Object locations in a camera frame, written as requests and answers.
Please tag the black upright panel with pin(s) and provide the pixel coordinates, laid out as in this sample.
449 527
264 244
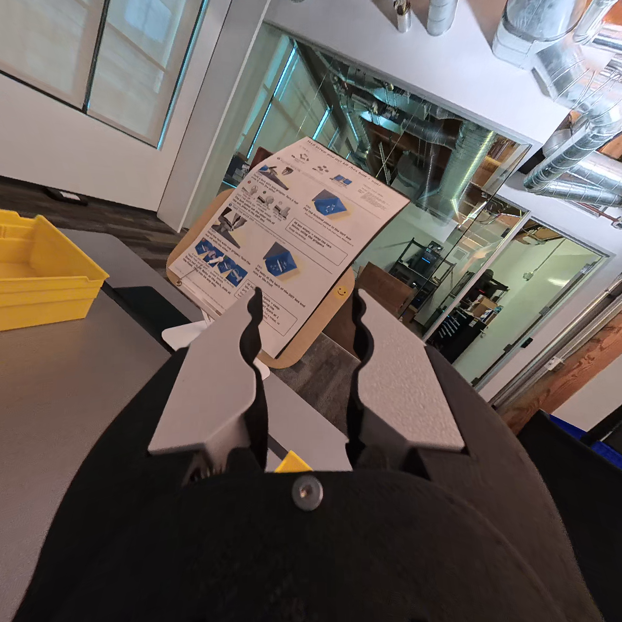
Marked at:
573 534

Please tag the silver ceiling pipe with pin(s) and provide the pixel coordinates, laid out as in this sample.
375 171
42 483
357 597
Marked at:
442 17
403 14

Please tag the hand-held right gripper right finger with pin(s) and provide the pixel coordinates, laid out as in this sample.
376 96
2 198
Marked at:
408 388

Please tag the printed instruction sheet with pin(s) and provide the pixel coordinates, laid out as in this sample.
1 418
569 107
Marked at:
316 218

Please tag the wooden post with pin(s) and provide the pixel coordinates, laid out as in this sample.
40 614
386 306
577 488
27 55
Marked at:
568 379

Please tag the black equipment rack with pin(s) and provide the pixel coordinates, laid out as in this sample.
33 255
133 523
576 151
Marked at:
425 267

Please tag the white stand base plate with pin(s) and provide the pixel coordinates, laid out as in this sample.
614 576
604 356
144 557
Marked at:
184 335

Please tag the silver ribbed air duct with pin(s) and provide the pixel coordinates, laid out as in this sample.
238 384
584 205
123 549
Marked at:
559 48
578 170

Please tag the blue storage bin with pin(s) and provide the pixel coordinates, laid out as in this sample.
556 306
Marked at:
583 437

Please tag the aluminium rail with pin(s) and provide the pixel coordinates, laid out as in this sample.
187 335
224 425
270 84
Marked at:
559 354

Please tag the yellow plastic bin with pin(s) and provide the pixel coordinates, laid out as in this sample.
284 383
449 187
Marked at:
43 286
293 461

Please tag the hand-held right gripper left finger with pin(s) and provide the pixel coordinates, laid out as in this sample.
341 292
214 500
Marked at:
209 388

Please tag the large grid window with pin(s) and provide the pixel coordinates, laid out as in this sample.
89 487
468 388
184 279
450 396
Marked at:
73 48

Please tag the brown cardboard box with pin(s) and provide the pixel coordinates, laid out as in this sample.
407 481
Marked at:
388 286

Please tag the small black floor device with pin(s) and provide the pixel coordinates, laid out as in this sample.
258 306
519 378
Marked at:
68 197

